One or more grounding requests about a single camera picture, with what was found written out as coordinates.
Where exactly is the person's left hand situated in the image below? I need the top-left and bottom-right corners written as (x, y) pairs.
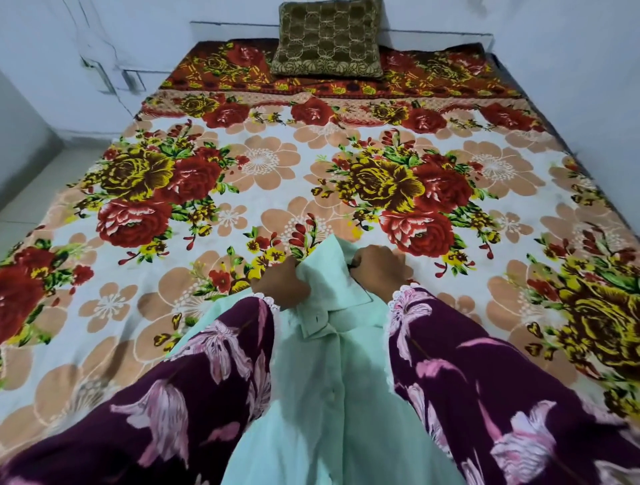
top-left (249, 255), bottom-right (312, 312)

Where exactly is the person's right hand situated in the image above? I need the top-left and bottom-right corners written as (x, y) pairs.
top-left (348, 244), bottom-right (415, 304)

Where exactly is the mint green shirt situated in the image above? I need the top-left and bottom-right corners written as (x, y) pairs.
top-left (165, 235), bottom-right (466, 485)

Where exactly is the person's left forearm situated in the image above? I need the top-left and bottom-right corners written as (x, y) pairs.
top-left (0, 294), bottom-right (281, 485)

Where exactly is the person's right forearm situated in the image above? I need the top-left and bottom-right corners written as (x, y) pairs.
top-left (385, 283), bottom-right (640, 485)

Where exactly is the floral red and yellow bedsheet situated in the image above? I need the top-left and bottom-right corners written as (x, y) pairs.
top-left (0, 39), bottom-right (640, 466)

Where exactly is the olive patterned cushion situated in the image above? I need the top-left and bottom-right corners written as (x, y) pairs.
top-left (269, 0), bottom-right (385, 80)

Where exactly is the metal bed headboard rail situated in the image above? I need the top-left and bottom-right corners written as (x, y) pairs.
top-left (189, 21), bottom-right (495, 53)

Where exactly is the grey wall conduit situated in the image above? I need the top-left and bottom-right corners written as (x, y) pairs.
top-left (79, 55), bottom-right (171, 96)

